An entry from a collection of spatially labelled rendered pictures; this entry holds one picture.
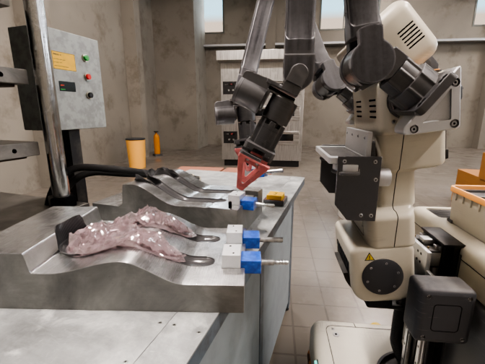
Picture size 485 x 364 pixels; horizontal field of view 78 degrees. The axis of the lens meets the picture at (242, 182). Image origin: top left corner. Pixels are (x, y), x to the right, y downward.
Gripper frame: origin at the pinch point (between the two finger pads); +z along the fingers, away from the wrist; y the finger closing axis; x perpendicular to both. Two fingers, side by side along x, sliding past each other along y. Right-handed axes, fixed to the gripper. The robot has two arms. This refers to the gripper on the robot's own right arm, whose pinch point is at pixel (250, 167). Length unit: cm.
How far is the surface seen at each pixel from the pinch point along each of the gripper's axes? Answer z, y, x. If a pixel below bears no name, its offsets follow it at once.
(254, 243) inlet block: 16.3, 27.4, 8.1
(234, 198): 7.7, 12.9, -1.4
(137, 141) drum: -59, -403, -363
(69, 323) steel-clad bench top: 22, 56, -16
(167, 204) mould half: 7.9, 17.2, -21.0
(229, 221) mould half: 13.5, 16.6, -2.2
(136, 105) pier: -161, -519, -445
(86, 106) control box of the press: -34, -16, -81
